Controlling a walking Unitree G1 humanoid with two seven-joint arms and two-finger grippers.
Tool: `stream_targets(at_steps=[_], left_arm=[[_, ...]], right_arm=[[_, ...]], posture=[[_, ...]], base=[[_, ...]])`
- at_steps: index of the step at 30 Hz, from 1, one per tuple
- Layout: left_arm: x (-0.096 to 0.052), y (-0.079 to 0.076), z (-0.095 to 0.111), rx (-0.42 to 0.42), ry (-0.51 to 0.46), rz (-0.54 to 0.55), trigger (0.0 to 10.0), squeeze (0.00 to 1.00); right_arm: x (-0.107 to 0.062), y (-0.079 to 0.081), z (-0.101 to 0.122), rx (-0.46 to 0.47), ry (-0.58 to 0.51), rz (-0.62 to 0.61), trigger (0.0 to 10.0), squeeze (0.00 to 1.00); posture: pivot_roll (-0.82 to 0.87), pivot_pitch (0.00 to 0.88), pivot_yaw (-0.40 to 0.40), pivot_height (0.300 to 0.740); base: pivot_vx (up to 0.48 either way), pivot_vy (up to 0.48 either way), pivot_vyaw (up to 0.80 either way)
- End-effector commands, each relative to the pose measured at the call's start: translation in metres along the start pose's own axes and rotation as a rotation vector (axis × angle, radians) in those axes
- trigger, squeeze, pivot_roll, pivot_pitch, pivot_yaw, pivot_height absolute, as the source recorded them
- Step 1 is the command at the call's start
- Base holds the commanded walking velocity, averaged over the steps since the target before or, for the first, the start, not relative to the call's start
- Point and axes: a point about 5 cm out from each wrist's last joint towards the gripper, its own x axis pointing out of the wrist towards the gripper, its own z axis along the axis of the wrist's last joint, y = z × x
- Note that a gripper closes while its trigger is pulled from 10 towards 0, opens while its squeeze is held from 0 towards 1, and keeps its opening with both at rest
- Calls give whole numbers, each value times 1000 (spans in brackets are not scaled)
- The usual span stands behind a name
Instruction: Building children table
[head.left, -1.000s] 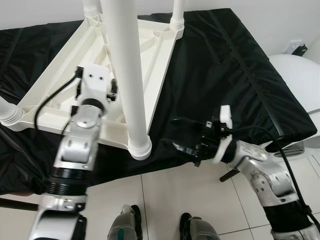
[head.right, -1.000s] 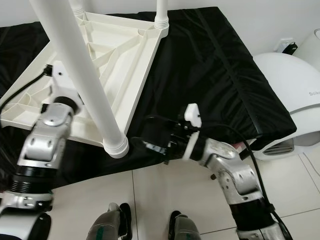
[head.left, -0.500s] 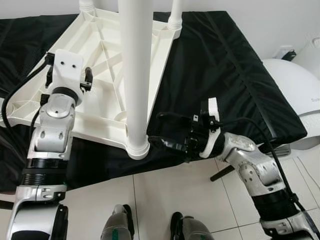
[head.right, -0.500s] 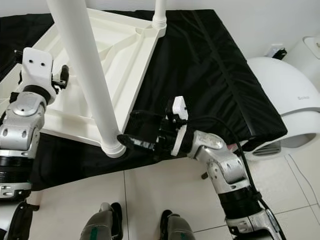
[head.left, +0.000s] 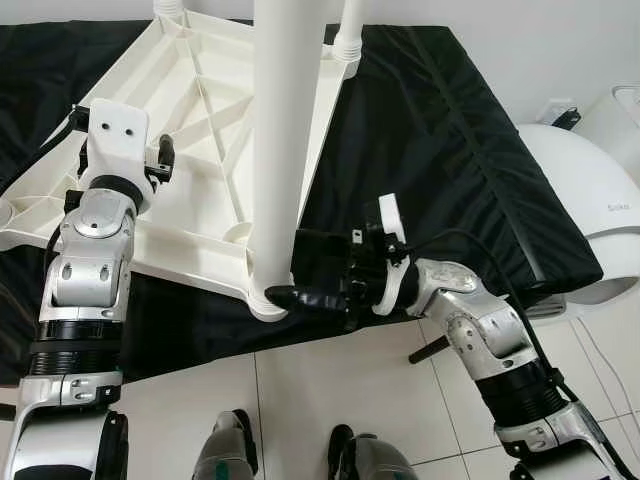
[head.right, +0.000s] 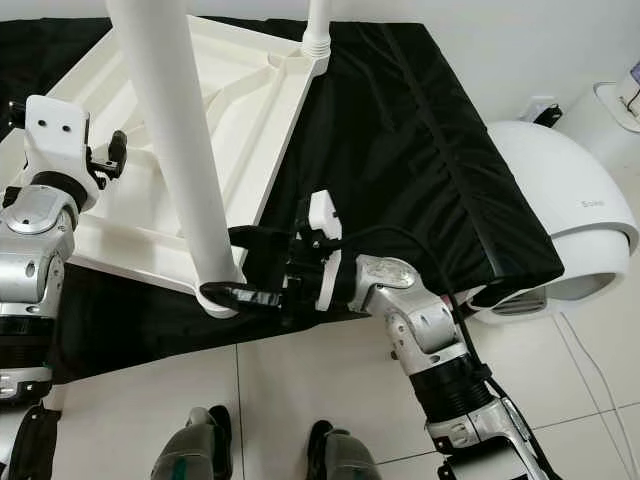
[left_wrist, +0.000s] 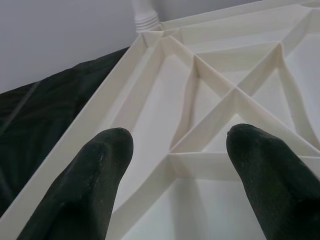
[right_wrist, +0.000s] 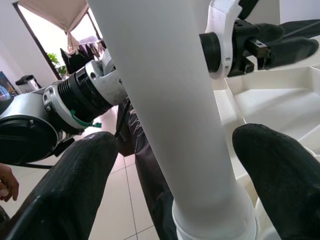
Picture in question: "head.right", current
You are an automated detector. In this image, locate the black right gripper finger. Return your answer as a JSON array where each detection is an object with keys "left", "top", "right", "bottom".
[
  {"left": 199, "top": 281, "right": 288, "bottom": 310},
  {"left": 227, "top": 226, "right": 297, "bottom": 251}
]

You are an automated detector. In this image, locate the white plastic children table top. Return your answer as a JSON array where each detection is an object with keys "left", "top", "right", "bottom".
[{"left": 0, "top": 13, "right": 333, "bottom": 321}]

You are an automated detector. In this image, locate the grey robot left foot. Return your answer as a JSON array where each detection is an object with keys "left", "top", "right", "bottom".
[{"left": 150, "top": 405, "right": 234, "bottom": 480}]

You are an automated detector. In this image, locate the grey robot foot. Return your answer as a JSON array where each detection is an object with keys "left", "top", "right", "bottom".
[
  {"left": 150, "top": 405, "right": 234, "bottom": 480},
  {"left": 305, "top": 420, "right": 383, "bottom": 480}
]

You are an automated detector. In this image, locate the black cloth table cover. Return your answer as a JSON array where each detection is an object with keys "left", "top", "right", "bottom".
[{"left": 0, "top": 17, "right": 568, "bottom": 388}]

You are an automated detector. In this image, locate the grey robot right foot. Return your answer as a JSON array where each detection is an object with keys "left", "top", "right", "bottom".
[{"left": 305, "top": 420, "right": 383, "bottom": 480}]

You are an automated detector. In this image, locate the white dome appliance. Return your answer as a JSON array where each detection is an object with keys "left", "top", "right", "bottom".
[{"left": 470, "top": 119, "right": 640, "bottom": 328}]

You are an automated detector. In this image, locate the white cylinder appliance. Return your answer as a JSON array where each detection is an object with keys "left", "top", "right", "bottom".
[{"left": 555, "top": 80, "right": 640, "bottom": 173}]

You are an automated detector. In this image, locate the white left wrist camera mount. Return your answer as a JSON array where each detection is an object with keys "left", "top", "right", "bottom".
[{"left": 23, "top": 94, "right": 103, "bottom": 213}]

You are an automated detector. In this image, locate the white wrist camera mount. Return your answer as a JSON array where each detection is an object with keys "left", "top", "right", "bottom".
[
  {"left": 307, "top": 189, "right": 347, "bottom": 313},
  {"left": 23, "top": 94, "right": 103, "bottom": 213}
]

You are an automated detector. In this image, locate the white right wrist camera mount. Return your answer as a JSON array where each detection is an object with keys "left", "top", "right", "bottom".
[{"left": 307, "top": 189, "right": 347, "bottom": 313}]

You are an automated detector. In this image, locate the wall socket with black plug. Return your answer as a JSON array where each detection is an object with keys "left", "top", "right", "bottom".
[{"left": 525, "top": 96, "right": 562, "bottom": 129}]

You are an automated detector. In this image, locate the thin white power cord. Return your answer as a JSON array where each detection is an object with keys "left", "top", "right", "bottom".
[{"left": 553, "top": 313, "right": 623, "bottom": 423}]

